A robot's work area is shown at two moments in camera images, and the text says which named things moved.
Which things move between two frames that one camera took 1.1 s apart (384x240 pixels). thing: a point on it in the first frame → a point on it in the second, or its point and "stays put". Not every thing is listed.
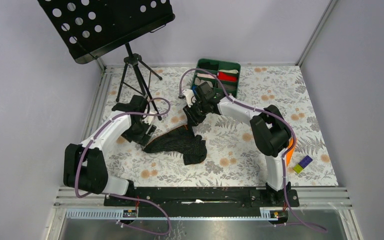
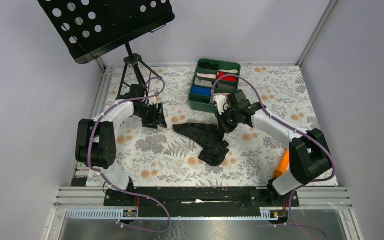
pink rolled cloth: (206, 75) stays put
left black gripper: (143, 137) → (151, 122)
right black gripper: (193, 120) → (227, 129)
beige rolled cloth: (197, 82) stays put
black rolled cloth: (207, 65) stays put
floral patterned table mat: (177, 138) stays put
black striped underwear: (180, 140) → (209, 136)
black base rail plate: (203, 202) stays put
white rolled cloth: (232, 71) stays put
